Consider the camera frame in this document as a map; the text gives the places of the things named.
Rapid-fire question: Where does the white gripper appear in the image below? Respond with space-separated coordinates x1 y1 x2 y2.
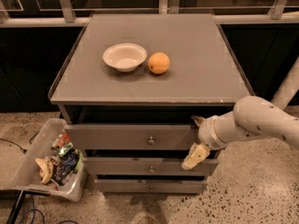
181 116 226 170

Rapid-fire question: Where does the grey top drawer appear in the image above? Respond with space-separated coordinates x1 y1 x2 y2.
64 124 198 150

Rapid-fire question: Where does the grey drawer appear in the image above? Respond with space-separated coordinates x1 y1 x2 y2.
64 124 198 150
83 157 218 176
95 179 207 194

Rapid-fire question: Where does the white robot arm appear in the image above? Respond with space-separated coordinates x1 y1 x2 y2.
182 58 299 170

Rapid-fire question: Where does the grey bottom drawer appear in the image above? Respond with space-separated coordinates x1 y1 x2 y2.
95 179 207 194

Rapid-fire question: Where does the grey drawer cabinet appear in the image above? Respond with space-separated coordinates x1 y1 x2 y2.
49 14 252 181

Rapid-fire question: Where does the grey middle drawer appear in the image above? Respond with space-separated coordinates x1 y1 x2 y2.
83 157 218 176

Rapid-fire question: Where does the orange fruit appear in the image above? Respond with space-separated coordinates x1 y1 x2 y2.
148 52 170 75

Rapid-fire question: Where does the white paper bowl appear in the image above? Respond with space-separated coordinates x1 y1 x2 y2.
103 43 148 72

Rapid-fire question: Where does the dark blue snack bag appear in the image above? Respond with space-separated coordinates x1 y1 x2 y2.
51 155 78 186

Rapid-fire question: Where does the green snack packet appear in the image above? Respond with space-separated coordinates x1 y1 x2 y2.
58 142 74 159

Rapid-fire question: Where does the tan crumpled snack bag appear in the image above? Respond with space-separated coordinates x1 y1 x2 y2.
36 157 53 185

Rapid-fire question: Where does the clear plastic bin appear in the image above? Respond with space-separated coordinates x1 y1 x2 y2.
1 119 88 202

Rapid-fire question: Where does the black bar on floor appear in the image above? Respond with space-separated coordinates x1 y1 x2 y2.
6 190 26 224

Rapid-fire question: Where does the black floor cable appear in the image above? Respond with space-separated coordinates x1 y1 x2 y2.
0 131 40 155

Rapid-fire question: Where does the blue floor cable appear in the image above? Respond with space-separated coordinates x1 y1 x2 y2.
18 193 78 224

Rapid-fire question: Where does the metal railing frame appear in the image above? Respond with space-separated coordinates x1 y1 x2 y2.
0 0 299 28

